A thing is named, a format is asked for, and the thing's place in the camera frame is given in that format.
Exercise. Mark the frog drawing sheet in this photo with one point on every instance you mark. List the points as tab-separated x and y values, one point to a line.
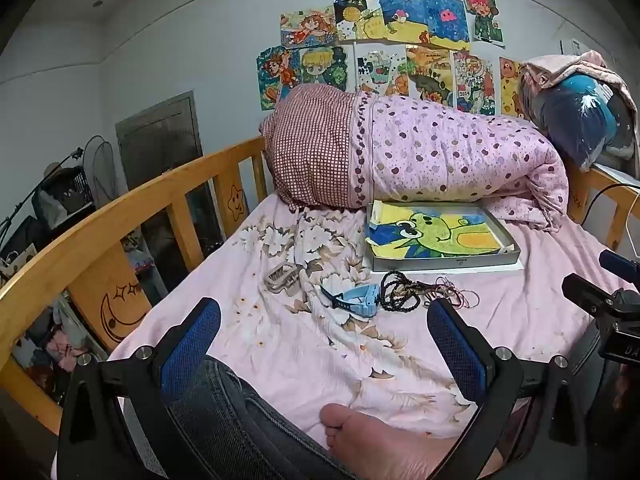
440	232

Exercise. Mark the pink cloth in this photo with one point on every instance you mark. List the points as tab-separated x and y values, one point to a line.
555	67

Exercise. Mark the beige hair clip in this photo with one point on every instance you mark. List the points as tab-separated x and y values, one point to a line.
281	279

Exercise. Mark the pink floral bedsheet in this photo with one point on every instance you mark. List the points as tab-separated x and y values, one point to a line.
280	340

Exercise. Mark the black plastic crate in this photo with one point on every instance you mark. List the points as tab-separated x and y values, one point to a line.
62	195

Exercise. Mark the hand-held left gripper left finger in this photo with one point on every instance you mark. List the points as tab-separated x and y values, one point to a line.
192	345

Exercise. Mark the light blue wrist watch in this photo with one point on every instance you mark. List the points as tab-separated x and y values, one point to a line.
357	300

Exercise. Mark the grey box with frog drawing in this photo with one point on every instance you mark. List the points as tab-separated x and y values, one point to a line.
450	262

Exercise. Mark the blue plastic wrapped cushion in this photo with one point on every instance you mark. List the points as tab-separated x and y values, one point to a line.
575	115

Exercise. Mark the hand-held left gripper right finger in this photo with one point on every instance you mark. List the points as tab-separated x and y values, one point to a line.
456	350

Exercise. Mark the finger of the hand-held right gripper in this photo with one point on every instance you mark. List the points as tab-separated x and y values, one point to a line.
617	261
595	295

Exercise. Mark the person's leg in dark jeans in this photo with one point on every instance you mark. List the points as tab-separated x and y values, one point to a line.
240	425

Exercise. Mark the group of colourful wall drawings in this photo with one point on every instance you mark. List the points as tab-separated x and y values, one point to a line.
425	15

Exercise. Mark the pile of clothes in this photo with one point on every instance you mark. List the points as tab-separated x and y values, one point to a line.
60	345

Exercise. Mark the person's bare foot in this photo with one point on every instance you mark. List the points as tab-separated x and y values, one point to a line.
390	445

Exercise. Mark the standing fan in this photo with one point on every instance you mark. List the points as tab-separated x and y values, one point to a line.
102	170

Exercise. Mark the grey door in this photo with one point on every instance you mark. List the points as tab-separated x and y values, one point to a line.
160	140

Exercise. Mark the wooden bed side rail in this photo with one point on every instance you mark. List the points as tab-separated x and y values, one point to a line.
150	185

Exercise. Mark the wooden bed headboard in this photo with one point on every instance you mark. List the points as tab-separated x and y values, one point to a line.
582	195

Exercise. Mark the pink and checked folded quilt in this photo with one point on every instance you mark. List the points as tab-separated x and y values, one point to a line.
450	160

